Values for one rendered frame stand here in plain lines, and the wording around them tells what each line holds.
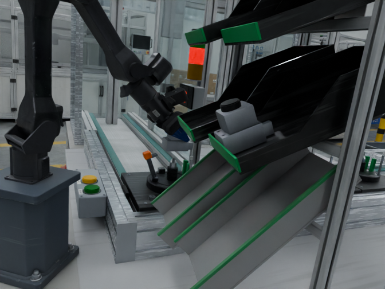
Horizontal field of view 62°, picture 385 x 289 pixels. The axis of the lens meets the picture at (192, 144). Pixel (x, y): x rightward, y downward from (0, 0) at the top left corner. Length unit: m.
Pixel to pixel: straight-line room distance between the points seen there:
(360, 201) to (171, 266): 0.63
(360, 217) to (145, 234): 0.70
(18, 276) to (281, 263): 0.59
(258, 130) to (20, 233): 0.48
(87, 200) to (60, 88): 5.37
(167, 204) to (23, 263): 0.30
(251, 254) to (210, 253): 0.11
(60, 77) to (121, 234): 5.51
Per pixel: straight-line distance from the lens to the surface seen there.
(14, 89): 6.08
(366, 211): 1.18
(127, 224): 0.75
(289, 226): 0.47
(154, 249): 0.81
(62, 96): 6.21
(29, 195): 0.65
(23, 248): 0.72
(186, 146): 0.88
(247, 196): 0.58
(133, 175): 0.99
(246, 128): 0.47
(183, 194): 0.71
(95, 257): 0.82
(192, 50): 1.06
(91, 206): 0.88
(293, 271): 0.86
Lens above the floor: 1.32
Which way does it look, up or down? 15 degrees down
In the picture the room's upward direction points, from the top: 6 degrees clockwise
